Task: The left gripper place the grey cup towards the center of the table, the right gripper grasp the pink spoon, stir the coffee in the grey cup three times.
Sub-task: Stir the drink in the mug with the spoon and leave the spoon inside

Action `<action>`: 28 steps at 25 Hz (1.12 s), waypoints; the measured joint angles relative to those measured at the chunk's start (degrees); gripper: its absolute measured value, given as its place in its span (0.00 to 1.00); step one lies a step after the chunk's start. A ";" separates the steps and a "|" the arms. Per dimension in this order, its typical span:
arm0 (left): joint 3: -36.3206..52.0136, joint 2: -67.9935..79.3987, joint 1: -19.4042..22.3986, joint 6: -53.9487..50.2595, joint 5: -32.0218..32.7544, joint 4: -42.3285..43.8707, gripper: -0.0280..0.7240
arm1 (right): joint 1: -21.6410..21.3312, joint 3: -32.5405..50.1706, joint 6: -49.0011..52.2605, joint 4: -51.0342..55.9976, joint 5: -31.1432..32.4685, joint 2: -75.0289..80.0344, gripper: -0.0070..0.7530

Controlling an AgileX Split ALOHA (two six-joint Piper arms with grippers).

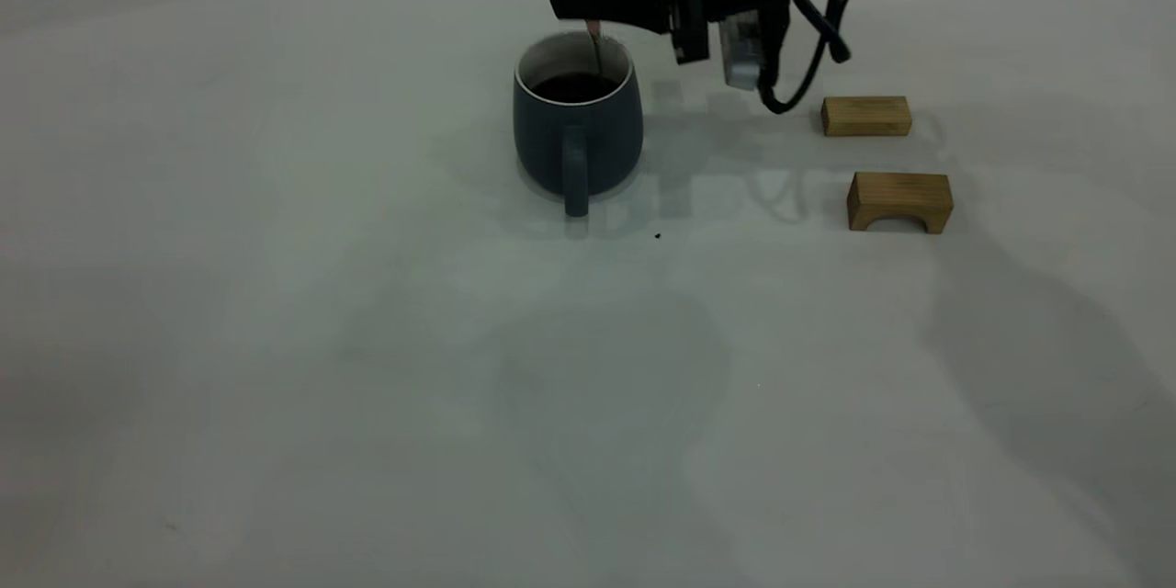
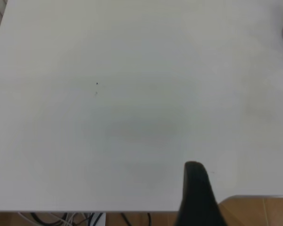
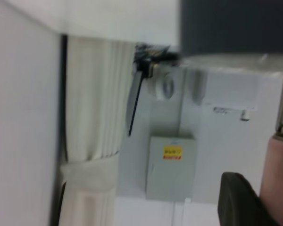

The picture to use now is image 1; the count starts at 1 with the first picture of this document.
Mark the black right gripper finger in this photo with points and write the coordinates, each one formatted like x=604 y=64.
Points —
x=616 y=0

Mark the arched wooden block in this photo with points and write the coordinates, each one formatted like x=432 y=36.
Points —
x=896 y=193

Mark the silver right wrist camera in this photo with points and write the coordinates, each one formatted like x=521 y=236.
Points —
x=740 y=50

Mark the black coffee liquid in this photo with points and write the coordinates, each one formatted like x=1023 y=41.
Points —
x=570 y=90

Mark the dark grey ceramic mug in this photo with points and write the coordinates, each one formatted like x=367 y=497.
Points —
x=606 y=142

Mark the flat rectangular wooden block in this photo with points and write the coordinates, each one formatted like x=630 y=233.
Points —
x=864 y=117

